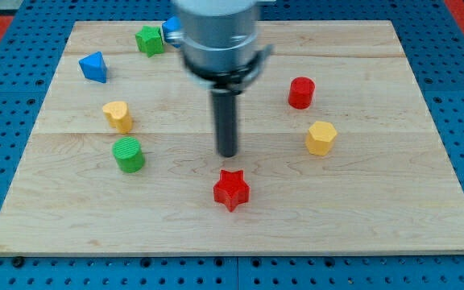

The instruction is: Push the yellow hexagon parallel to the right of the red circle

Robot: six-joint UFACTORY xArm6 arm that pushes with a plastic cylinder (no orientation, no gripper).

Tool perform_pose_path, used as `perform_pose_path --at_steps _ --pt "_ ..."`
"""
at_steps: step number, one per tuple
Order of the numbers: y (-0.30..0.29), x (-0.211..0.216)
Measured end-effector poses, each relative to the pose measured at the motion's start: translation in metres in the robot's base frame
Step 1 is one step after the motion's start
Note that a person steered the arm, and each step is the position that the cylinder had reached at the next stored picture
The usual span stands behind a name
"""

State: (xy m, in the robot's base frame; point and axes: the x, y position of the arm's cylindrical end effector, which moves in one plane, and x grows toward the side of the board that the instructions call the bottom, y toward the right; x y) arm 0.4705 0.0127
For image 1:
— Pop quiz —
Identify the blue cube block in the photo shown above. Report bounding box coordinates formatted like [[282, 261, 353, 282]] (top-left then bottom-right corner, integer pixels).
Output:
[[162, 16, 182, 48]]

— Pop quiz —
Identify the yellow hexagon block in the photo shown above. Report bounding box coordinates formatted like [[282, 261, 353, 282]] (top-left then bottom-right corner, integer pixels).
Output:
[[305, 121, 338, 156]]

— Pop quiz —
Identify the red cylinder block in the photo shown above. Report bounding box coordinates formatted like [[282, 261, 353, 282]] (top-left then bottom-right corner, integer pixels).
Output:
[[288, 77, 316, 110]]

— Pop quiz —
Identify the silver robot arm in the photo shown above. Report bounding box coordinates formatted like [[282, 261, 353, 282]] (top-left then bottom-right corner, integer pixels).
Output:
[[167, 0, 273, 157]]

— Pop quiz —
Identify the yellow heart block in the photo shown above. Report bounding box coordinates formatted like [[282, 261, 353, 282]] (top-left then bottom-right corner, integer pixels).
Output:
[[102, 101, 133, 134]]

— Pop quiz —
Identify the wooden board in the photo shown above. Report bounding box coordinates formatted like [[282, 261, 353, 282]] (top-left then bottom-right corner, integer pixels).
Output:
[[0, 20, 464, 257]]

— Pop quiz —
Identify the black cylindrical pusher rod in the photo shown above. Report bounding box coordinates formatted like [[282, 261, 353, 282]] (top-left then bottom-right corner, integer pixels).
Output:
[[211, 89, 238, 157]]

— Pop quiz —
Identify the red star block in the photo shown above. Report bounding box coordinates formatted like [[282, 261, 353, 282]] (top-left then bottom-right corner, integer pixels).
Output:
[[213, 169, 250, 212]]

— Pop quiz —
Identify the green cylinder block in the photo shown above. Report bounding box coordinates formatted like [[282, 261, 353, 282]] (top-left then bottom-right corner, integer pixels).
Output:
[[112, 137, 146, 173]]

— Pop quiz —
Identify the green star block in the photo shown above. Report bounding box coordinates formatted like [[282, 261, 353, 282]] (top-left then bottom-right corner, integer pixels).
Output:
[[135, 26, 164, 57]]

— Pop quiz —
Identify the blue triangle block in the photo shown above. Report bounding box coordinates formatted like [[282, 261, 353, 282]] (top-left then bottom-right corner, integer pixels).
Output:
[[78, 52, 107, 83]]

